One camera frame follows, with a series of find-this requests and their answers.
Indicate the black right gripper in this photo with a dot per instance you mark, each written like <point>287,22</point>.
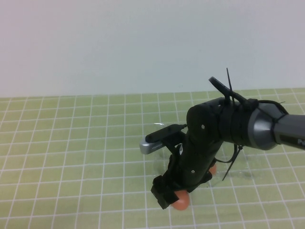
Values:
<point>195,167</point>

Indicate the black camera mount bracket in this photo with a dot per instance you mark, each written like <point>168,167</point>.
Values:
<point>176,145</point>

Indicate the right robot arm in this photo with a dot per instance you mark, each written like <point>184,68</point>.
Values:
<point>262,128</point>

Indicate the brown egg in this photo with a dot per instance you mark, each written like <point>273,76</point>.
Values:
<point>182,202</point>
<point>213,169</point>

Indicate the clear plastic egg tray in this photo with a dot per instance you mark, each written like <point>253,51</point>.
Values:
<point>240,164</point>

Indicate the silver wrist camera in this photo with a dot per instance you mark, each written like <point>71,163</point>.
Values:
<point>152,148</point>

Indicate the black zip tie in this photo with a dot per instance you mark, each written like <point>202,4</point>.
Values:
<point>230,83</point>
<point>240,148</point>

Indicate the green checkered tablecloth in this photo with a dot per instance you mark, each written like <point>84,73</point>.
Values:
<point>71,167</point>

